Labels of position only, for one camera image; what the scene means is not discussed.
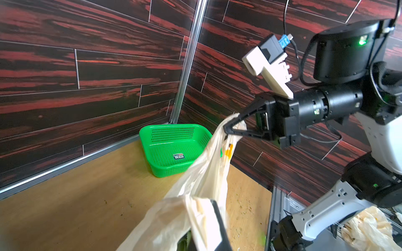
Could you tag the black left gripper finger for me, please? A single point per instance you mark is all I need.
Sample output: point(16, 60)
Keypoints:
point(224, 244)

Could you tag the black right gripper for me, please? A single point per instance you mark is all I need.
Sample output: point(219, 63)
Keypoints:
point(278, 120)

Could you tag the white plastic bag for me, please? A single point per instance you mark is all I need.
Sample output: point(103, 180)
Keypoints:
point(187, 206)

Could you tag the yellow pineapple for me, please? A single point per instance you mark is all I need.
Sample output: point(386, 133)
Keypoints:
point(186, 243)

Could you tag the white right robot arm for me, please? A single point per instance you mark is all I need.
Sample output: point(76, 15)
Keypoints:
point(353, 92)

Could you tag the crumpled spare plastic bag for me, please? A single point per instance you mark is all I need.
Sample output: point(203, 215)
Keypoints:
point(369, 231)

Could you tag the green plastic basket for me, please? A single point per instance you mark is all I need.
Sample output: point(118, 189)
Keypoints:
point(161, 142)

